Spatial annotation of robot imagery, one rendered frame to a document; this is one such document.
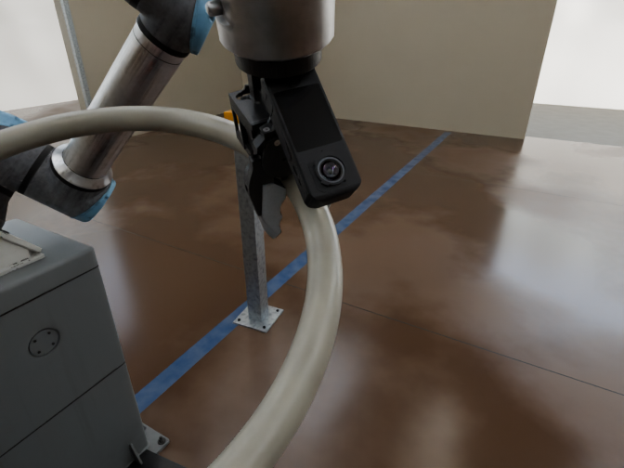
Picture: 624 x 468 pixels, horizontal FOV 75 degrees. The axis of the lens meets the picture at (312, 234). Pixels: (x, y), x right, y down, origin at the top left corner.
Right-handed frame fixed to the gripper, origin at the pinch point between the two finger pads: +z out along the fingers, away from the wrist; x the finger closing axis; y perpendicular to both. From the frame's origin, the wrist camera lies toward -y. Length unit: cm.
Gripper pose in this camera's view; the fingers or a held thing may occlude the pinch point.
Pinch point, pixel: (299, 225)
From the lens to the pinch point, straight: 46.7
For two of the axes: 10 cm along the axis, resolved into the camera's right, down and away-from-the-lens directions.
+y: -4.6, -6.7, 5.8
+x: -8.9, 3.6, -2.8
